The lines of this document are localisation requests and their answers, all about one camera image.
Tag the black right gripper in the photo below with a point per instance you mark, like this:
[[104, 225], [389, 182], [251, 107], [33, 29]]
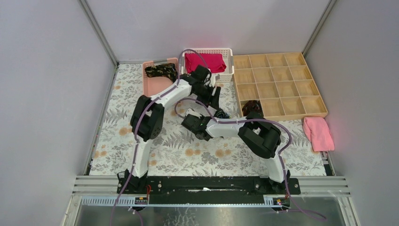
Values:
[[202, 118]]

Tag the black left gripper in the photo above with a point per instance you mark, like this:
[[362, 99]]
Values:
[[214, 96]]

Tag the blue floral necktie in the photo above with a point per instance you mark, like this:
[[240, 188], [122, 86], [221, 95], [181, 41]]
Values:
[[221, 114]]

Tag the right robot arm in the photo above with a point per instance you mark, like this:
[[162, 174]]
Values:
[[265, 138]]

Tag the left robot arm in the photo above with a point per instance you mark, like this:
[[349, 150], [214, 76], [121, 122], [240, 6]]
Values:
[[148, 115]]

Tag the red folded cloth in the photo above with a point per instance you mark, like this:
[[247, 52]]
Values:
[[214, 62]]

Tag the white plastic basket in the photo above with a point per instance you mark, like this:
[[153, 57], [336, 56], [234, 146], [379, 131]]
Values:
[[224, 77]]

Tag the black gold necktie in basket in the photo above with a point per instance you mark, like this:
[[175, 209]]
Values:
[[167, 70]]

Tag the pink plastic basket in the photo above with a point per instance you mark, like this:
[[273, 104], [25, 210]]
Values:
[[152, 86]]

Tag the dark rolled necktie in tray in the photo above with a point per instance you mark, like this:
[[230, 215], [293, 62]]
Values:
[[252, 106]]

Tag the wooden compartment tray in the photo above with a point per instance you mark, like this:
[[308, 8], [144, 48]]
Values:
[[280, 84]]

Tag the pink folded cloth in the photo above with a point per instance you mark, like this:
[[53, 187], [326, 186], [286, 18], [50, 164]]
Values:
[[318, 133]]

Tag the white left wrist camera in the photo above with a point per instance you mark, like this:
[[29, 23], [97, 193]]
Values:
[[212, 80]]

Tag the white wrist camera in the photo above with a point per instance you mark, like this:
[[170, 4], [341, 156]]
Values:
[[192, 112], [212, 80]]

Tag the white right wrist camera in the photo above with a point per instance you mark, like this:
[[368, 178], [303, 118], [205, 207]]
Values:
[[192, 112]]

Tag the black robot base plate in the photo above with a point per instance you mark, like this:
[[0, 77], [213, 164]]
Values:
[[206, 190]]

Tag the white slotted cable duct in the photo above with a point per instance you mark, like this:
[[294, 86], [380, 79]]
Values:
[[110, 201]]

